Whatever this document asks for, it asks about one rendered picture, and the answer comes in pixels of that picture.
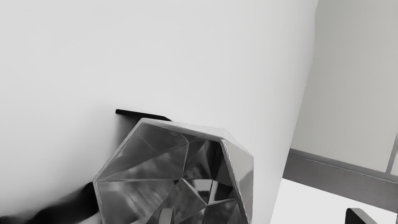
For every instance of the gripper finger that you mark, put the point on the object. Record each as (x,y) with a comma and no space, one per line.
(356,217)

